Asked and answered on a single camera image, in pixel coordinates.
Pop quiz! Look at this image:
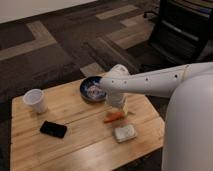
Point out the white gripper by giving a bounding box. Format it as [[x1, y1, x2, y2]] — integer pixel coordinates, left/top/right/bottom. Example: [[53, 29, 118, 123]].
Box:
[[106, 93, 129, 116]]

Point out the orange pepper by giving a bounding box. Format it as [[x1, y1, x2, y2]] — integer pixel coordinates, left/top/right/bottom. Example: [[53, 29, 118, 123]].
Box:
[[103, 112, 132, 123]]

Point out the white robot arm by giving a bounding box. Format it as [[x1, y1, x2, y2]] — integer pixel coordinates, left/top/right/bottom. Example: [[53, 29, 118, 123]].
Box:
[[100, 62, 213, 171]]

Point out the white sponge block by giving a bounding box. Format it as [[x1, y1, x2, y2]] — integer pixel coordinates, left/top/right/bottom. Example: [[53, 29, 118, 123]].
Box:
[[114, 124, 137, 143]]

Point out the dark blue bowl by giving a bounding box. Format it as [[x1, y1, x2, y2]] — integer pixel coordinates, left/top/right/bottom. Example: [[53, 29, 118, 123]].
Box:
[[79, 76, 106, 103]]

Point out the black smartphone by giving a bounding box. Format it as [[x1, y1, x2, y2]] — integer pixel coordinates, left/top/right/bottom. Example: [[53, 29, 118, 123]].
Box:
[[40, 121, 67, 138]]

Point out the white paper cup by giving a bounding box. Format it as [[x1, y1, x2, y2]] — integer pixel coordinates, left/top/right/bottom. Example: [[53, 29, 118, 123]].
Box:
[[23, 89, 48, 114]]

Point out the black office chair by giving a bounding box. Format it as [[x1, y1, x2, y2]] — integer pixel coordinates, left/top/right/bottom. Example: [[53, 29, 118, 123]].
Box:
[[148, 0, 213, 64]]

